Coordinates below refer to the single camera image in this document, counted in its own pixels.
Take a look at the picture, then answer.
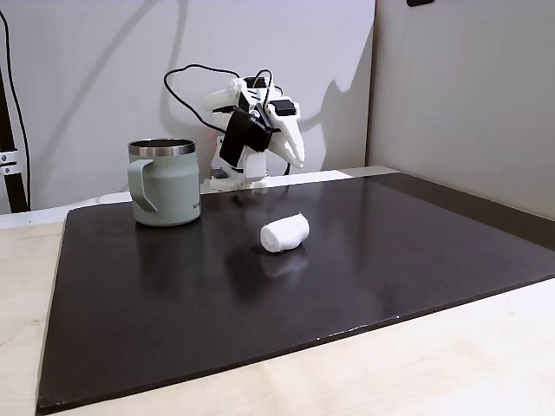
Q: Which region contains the white stand clamp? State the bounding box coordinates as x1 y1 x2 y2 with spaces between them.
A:
0 148 21 175

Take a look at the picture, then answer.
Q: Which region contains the black looping arm cable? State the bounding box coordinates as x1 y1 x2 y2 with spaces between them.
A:
162 63 244 133

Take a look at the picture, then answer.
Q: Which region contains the black hanging cable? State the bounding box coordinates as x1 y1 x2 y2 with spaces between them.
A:
0 7 33 210

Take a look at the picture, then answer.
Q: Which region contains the white gauze roll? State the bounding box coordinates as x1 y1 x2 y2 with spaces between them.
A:
259 211 312 254

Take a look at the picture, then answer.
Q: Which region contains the black stand pole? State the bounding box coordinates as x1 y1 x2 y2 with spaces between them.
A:
0 64 29 214

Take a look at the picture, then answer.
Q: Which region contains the black camera box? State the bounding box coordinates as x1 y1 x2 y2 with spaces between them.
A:
218 107 275 171

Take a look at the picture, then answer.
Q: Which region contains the black table mat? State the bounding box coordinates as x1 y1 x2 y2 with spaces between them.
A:
35 170 555 413

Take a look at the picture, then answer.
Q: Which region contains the black camera cable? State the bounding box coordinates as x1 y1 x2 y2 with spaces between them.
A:
252 68 275 131

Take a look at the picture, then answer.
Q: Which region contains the sage green steel-rimmed mug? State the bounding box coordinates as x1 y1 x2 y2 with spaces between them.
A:
127 137 203 228

